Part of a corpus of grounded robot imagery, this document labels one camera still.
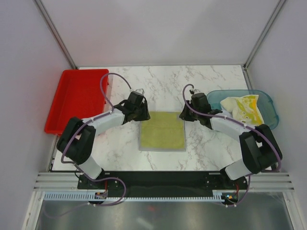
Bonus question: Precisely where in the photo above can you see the grey frog towel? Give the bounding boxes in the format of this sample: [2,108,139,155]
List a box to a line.
[139,111,186,152]

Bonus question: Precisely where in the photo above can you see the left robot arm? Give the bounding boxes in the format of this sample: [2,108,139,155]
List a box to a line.
[56,89,150,189]

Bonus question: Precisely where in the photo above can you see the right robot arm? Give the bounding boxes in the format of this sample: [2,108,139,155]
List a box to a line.
[179,90,283,189]

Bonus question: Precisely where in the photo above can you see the cream towel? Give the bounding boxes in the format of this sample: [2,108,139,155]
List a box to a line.
[220,97,238,113]

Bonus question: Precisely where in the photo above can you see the yellow patterned towel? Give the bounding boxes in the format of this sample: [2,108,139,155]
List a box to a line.
[232,94,264,126]

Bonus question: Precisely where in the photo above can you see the red plastic bin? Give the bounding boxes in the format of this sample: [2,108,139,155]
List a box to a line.
[44,69,109,135]

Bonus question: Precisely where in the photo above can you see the blue transparent plastic tub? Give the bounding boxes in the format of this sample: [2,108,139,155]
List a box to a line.
[207,90,279,129]

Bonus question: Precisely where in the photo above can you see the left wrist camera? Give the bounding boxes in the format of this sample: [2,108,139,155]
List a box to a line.
[135,89,144,95]

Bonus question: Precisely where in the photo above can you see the aluminium front rail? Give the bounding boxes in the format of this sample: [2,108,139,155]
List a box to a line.
[34,172,294,192]

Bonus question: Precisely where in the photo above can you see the white cable duct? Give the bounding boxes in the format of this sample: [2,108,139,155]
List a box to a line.
[44,191,224,202]

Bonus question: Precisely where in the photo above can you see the right aluminium frame post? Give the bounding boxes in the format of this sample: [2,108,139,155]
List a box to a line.
[242,0,287,70]

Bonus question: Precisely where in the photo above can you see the aluminium frame post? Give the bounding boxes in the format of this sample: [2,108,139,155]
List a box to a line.
[33,0,78,69]
[242,0,287,70]

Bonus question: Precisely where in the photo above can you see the left aluminium frame post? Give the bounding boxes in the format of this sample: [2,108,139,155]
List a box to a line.
[33,0,78,69]

